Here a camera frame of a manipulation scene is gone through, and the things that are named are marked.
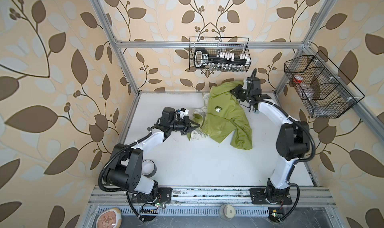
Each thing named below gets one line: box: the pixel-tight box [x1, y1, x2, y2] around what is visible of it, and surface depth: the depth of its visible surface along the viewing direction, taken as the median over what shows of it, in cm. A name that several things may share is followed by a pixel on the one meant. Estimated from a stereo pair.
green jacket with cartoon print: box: [186, 80, 253, 150], surface depth 93 cm
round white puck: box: [219, 204, 236, 220], surface depth 62 cm
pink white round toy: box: [96, 207, 122, 228], surface depth 68 cm
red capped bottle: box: [292, 75, 304, 84], surface depth 84 cm
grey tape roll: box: [141, 159, 157, 178], surface depth 84 cm
